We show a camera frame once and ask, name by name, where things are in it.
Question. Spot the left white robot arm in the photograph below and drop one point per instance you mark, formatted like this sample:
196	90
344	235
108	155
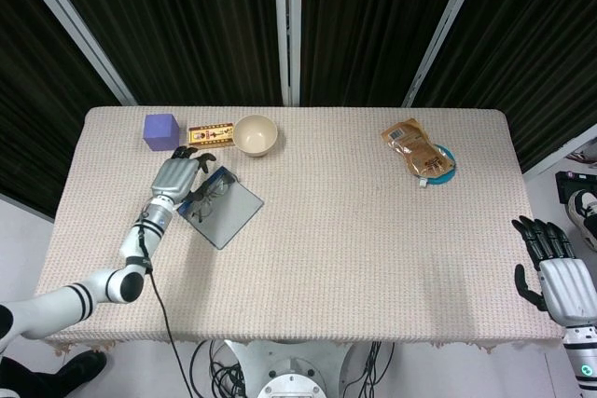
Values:
60	305

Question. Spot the table with beige tablecloth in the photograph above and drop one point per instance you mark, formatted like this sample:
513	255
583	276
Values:
350	267

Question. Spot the white black sneaker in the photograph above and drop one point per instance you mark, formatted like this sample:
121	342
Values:
583	216

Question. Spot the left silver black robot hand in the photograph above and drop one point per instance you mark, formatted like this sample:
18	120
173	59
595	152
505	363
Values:
175	176

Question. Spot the blue patterned box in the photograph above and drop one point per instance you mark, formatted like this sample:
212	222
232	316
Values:
231	221

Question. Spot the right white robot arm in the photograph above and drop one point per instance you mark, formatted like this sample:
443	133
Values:
583	360

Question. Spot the purple foam cube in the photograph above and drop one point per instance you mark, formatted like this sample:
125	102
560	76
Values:
161	133

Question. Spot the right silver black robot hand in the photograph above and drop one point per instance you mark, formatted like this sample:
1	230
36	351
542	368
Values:
566	288

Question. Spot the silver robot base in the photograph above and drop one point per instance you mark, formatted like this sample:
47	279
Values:
294	374

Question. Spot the black pleated curtain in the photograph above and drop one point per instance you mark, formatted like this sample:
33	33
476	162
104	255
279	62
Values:
368	20
186	20
531	44
32	104

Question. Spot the black flat device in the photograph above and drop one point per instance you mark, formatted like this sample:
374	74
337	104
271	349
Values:
571	183

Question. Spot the white frame post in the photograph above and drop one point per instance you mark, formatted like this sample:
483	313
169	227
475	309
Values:
288	25
443	25
74	25

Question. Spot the yellow red printed box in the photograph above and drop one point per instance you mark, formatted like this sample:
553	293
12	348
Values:
210	136

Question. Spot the thin-framed eyeglasses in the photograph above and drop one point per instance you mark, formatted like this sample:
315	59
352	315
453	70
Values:
204	195

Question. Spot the brown spouted pouch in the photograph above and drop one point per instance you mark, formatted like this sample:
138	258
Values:
415	146

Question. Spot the pink white shoe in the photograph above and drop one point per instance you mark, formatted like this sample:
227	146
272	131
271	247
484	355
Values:
578	156

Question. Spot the black shoe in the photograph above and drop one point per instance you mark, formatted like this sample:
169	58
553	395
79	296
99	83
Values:
60	370

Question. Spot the beige bowl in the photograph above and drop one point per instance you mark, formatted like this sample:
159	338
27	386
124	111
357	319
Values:
255	136

